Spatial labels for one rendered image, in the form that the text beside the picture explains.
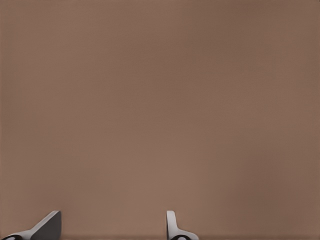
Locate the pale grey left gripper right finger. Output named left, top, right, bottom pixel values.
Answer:
left=166, top=210, right=200, bottom=240

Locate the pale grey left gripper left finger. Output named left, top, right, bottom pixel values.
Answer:
left=0, top=210, right=62, bottom=240

